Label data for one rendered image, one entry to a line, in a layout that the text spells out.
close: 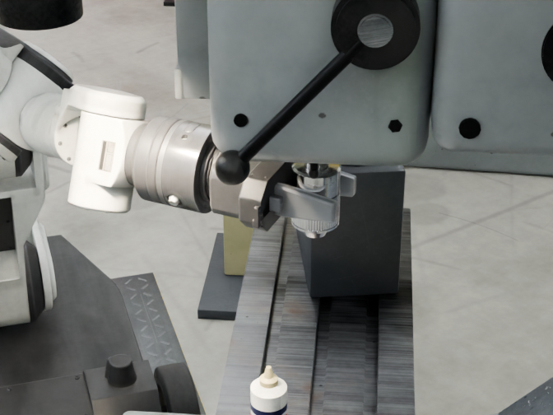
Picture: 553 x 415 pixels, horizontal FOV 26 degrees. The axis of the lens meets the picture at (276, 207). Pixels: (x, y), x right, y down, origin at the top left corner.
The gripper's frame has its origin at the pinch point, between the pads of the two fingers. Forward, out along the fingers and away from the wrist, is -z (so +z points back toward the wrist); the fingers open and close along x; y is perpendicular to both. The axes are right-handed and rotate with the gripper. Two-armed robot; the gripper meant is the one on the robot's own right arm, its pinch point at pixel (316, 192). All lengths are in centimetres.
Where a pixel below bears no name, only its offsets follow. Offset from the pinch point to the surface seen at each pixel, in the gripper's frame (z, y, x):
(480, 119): -16.8, -14.1, -7.0
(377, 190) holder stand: 4.4, 17.5, 33.3
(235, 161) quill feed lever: 1.6, -9.9, -14.7
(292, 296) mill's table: 14.0, 33.6, 29.0
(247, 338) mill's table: 15.5, 33.6, 17.7
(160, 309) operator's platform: 66, 85, 84
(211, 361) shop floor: 73, 125, 120
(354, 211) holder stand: 6.9, 20.4, 31.9
